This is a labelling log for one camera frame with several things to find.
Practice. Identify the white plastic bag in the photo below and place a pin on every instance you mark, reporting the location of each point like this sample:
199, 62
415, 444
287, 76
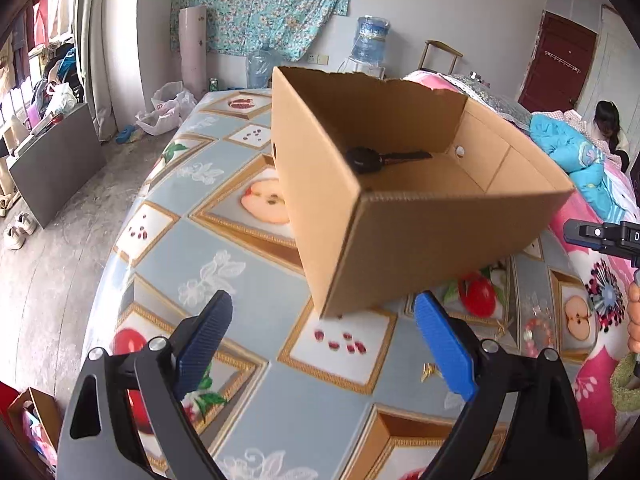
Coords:
172, 103

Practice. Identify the grey board panel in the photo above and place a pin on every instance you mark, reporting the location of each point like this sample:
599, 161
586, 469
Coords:
58, 164

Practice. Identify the dark red door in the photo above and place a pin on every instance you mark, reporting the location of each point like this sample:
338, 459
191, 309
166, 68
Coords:
561, 64

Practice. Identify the gold chain earring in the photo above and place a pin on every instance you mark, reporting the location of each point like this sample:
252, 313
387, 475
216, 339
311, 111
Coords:
430, 370

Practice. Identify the floral wall cloth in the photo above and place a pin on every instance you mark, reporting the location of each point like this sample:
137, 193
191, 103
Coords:
238, 27

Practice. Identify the brown cardboard box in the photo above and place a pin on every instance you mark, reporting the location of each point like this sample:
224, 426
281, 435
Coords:
364, 239

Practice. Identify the blue water bottle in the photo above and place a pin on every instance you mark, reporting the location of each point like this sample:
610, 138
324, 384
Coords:
370, 40

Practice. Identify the right hand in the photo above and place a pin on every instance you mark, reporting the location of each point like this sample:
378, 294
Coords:
633, 309

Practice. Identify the blue quilt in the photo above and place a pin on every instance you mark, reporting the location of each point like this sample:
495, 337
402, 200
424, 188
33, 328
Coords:
581, 160

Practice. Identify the white water dispenser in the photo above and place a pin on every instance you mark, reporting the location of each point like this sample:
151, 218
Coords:
353, 66

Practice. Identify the pink standing air conditioner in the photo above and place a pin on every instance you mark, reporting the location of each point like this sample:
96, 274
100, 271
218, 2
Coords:
192, 44

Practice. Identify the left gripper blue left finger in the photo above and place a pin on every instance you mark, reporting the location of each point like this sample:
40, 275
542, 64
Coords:
99, 439

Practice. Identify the fruit pattern tablecloth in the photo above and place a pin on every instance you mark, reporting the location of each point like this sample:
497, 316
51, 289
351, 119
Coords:
289, 394

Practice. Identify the spare clear water bottle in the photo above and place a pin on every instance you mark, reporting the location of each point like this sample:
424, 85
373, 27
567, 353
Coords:
259, 66

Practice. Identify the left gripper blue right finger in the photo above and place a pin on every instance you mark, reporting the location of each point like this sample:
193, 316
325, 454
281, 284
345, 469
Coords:
545, 438

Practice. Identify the black wrist watch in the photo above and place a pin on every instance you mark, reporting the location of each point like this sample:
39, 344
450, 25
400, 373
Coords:
368, 161

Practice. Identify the wooden chair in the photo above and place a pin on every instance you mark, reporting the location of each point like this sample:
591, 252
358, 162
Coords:
439, 57

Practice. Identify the seated person dark hair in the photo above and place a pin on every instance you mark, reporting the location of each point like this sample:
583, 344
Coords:
605, 132

